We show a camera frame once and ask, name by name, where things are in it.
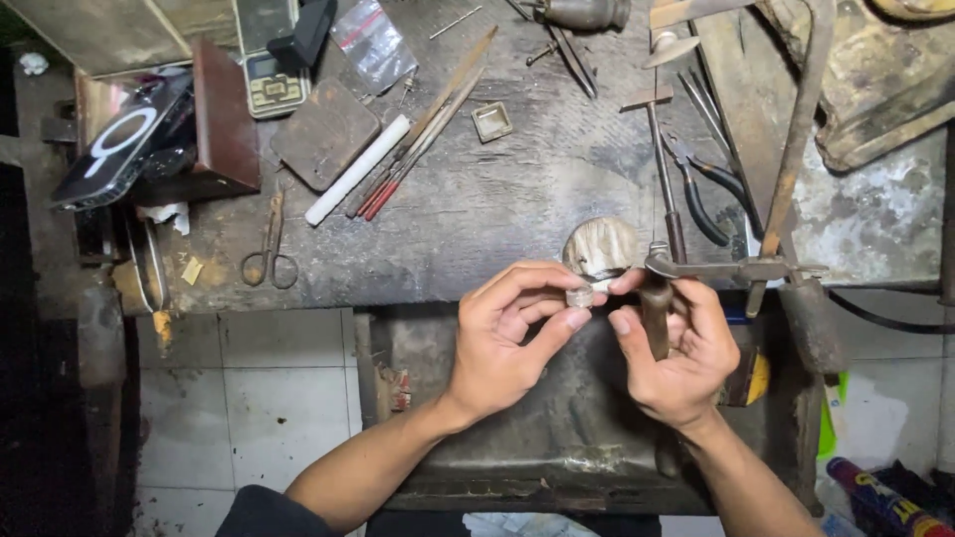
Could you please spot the person's right hand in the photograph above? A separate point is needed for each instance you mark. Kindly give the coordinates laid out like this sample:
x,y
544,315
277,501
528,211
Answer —
x,y
686,373

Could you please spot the person's left hand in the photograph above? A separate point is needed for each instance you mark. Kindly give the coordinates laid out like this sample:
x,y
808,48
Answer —
x,y
492,358

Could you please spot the rusty jeweller's saw frame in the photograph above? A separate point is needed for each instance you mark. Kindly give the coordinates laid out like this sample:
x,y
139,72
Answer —
x,y
794,142

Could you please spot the yellow and brown packet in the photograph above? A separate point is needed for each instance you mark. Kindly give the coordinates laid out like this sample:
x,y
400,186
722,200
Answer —
x,y
750,380

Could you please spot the dark metal bench drawer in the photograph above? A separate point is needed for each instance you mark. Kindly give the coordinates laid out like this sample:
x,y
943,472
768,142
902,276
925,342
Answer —
x,y
574,447

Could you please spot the green plastic piece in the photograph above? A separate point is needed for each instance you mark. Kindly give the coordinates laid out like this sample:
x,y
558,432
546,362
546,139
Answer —
x,y
828,425

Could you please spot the round wooden bench pin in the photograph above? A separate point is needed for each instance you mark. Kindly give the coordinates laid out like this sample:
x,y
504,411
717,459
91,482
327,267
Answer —
x,y
601,246

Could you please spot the small metal hammer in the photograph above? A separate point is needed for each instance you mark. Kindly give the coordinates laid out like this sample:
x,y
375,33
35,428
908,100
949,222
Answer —
x,y
662,164

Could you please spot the white cylindrical rod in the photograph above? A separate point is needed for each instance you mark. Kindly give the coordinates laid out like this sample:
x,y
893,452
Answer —
x,y
358,170

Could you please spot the colourful printed can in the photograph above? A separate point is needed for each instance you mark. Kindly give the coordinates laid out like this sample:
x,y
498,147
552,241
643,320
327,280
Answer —
x,y
880,500

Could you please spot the small square metal dish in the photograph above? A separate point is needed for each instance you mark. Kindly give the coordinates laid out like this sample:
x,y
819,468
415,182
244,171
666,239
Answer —
x,y
492,122

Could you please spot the rusty metal scissors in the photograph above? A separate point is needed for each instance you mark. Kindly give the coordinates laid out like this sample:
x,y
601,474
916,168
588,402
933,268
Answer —
x,y
272,239

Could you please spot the long brown flat file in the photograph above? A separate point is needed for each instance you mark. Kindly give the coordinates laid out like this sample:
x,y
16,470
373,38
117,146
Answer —
x,y
440,104

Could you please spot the thin steel tweezers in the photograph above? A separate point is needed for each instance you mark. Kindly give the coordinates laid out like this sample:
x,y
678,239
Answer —
x,y
705,112

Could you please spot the worn wooden board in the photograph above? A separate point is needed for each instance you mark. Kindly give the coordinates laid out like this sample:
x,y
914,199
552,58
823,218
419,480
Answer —
x,y
742,112

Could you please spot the person's dark clothing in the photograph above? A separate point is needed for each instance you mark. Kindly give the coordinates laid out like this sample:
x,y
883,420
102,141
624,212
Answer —
x,y
268,514

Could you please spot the dark rectangular flat pad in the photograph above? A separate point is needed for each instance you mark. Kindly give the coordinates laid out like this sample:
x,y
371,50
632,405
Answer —
x,y
324,134

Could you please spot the small drill bit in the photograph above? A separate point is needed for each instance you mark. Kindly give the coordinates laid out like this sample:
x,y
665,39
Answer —
x,y
406,91

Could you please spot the small rusty bolt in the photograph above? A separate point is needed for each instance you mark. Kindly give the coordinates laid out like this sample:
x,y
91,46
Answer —
x,y
541,54

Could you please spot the dark metal tweezers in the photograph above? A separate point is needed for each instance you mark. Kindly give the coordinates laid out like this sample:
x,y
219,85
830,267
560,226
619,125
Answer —
x,y
574,60

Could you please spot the pale cone-shaped buff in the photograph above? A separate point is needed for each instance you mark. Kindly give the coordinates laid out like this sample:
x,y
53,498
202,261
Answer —
x,y
668,51

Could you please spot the clear plastic zip bag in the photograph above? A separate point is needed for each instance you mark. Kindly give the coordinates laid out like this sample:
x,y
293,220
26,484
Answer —
x,y
373,41

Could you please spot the digital pocket scale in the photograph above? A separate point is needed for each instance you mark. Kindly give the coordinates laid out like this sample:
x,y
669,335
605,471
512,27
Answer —
x,y
272,82

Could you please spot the white paper scrap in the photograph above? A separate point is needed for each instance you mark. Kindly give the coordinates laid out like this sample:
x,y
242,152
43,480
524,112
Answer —
x,y
168,216

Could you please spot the curved metal strip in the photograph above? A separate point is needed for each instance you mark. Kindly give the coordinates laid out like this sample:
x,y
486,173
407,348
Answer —
x,y
149,265

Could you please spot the large rusty metal block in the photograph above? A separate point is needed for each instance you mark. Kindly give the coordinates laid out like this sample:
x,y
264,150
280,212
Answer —
x,y
880,74

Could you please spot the dark metal cylinder vessel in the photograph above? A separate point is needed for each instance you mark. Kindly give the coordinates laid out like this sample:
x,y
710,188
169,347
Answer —
x,y
586,13

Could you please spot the brown wooden box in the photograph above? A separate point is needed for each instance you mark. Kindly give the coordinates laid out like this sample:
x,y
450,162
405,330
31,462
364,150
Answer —
x,y
224,119

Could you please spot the black plastic box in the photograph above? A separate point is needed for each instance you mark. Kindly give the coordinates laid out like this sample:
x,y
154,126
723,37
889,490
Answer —
x,y
302,33

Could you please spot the black smartphone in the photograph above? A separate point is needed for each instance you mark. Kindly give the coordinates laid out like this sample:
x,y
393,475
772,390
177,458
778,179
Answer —
x,y
119,145

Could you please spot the grey metal box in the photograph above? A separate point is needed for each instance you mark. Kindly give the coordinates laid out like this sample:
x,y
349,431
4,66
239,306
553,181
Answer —
x,y
112,33

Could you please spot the crumpled white paper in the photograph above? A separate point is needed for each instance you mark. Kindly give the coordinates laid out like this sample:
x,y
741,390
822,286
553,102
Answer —
x,y
33,63

